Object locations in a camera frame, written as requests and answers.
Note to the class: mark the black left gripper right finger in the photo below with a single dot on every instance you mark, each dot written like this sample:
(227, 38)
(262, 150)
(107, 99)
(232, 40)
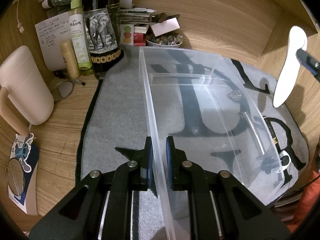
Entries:
(184, 175)

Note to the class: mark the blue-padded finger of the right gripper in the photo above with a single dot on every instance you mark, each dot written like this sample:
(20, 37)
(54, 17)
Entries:
(308, 61)

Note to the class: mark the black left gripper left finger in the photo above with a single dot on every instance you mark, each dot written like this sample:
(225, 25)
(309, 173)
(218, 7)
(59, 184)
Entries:
(144, 159)

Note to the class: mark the white handheld beauty device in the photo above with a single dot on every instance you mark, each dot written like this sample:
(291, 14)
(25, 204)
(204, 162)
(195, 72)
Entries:
(297, 39)

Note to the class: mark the clear plastic storage bin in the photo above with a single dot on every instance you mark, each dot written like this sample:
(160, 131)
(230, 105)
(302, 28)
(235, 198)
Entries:
(196, 98)

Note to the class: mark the grey mat with black letters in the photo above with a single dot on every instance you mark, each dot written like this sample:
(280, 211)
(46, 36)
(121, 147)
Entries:
(118, 118)

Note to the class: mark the black pen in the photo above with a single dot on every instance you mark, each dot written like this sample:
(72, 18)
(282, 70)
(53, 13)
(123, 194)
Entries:
(63, 74)

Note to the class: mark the blue cartoon sticker card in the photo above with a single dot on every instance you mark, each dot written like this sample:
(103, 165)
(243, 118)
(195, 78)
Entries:
(27, 153)

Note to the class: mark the small round mirror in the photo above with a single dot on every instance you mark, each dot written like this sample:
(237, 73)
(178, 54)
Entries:
(15, 176)

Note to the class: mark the white bowl of trinkets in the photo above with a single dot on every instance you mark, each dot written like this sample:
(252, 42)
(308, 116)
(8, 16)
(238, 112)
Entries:
(164, 41)

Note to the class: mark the red small box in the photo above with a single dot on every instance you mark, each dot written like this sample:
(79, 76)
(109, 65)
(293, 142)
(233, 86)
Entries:
(139, 39)

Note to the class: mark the fruit picture card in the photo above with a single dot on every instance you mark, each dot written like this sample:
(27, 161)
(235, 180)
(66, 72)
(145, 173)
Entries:
(126, 34)

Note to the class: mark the gold cylindrical tube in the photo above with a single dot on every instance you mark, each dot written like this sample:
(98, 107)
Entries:
(69, 58)

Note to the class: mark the white folded card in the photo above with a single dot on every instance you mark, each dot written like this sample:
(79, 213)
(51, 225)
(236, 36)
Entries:
(166, 26)

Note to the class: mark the stack of books and papers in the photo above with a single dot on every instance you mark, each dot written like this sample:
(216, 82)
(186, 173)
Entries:
(137, 19)

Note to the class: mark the green spray bottle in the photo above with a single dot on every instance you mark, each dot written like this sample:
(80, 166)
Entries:
(79, 38)

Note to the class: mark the white handwritten note paper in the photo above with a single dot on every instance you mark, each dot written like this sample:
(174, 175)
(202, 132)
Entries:
(51, 32)

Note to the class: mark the dark wine bottle elephant label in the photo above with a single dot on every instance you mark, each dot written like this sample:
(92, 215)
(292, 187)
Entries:
(103, 34)

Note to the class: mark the beige mug with handle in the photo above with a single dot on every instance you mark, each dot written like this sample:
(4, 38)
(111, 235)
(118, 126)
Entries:
(23, 85)

